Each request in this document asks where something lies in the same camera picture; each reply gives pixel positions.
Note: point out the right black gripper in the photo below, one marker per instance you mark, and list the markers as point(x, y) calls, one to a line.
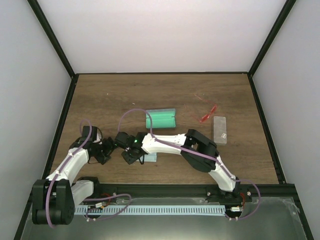
point(129, 160)

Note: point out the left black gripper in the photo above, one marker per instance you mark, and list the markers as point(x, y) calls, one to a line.
point(110, 147)

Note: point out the light blue cloth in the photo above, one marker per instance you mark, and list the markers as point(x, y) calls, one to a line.
point(150, 158)

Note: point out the green glasses case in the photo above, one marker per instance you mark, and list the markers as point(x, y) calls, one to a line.
point(161, 118)

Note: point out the red sunglasses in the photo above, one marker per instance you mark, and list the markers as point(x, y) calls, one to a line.
point(199, 108)

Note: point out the blue-grey glasses case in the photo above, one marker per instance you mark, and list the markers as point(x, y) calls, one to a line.
point(220, 130)

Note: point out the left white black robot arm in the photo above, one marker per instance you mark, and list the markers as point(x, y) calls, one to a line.
point(55, 198)

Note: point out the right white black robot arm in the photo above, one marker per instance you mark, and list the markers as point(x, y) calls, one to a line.
point(198, 150)

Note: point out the light blue slotted cable duct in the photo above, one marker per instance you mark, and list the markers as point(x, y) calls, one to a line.
point(155, 210)

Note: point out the black aluminium frame rail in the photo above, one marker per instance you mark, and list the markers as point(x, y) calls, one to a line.
point(210, 191)

